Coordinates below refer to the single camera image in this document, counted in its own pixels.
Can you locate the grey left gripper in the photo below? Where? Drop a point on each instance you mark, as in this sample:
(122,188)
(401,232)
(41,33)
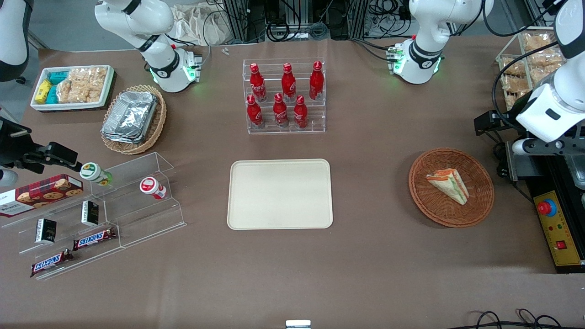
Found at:
(513,114)

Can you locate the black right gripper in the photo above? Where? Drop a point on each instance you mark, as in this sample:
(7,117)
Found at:
(13,147)

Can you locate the triangular sandwich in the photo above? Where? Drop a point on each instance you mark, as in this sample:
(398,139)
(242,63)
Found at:
(450,185)

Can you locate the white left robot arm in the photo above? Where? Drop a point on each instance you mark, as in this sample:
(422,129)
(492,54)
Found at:
(425,27)

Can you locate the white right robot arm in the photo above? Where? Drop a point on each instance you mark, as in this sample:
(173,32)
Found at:
(151,27)

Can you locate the white rectangular snack tray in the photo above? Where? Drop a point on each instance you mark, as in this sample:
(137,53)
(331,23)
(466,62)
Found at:
(73,106)

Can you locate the silver foil tray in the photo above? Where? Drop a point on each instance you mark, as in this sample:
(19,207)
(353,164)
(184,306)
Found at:
(130,114)
(123,140)

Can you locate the round brown wicker basket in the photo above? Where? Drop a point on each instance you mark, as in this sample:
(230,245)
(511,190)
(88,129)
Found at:
(438,205)

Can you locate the oval tan wicker basket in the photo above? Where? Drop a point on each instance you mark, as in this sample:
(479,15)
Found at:
(157,123)

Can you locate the beige rectangular tray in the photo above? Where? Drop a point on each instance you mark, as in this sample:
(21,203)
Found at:
(279,194)

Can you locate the black appliance housing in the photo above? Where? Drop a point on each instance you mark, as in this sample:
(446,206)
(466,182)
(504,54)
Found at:
(555,176)

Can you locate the grey metal box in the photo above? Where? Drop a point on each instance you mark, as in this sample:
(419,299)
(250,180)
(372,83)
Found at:
(523,167)

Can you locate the steel pan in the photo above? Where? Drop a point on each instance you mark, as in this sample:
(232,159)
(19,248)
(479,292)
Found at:
(577,171)

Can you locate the red cookie box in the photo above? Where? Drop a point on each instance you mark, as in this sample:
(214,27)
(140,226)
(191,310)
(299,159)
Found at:
(41,194)

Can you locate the clear fried snack packet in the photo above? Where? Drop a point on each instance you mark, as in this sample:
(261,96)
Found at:
(537,42)
(513,67)
(512,100)
(544,75)
(513,84)
(546,58)

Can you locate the red emergency stop button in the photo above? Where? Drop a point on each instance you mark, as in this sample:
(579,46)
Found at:
(547,208)

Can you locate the yellow snack packet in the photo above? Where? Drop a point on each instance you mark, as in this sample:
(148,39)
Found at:
(43,91)

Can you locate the teal snack packet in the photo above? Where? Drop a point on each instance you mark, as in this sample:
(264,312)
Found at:
(58,76)
(52,95)

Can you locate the clear rice cracker packet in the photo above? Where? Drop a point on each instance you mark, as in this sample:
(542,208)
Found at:
(73,91)
(84,74)
(96,89)

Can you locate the yellow control panel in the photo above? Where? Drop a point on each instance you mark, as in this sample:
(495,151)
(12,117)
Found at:
(560,228)

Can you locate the green capped yogurt bottle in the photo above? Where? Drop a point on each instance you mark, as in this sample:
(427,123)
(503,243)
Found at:
(93,172)

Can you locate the small black box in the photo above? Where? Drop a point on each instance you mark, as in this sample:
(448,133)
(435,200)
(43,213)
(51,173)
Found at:
(90,213)
(45,230)

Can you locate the snickers chocolate bar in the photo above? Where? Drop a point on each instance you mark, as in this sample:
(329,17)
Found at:
(50,262)
(93,238)

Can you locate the clear acrylic stepped shelf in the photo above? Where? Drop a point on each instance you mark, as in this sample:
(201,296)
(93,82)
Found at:
(146,219)
(68,262)

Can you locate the red capped yogurt bottle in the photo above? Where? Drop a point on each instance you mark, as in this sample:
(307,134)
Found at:
(151,187)

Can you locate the white plastic bag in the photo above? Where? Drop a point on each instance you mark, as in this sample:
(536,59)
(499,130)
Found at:
(196,25)

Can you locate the red cola bottle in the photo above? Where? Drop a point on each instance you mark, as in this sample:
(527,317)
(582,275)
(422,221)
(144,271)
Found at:
(254,114)
(316,84)
(300,114)
(280,113)
(257,87)
(288,84)

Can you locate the clear acrylic bottle rack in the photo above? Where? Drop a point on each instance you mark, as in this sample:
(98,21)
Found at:
(283,130)

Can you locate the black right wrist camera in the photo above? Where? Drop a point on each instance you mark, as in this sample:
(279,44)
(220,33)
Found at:
(61,154)

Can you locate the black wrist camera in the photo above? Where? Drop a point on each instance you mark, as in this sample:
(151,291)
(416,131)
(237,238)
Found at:
(488,122)
(61,154)

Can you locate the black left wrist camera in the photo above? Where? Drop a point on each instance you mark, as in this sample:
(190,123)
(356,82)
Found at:
(488,122)

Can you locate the black aluminium frame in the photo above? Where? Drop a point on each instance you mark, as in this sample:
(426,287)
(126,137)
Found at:
(235,20)

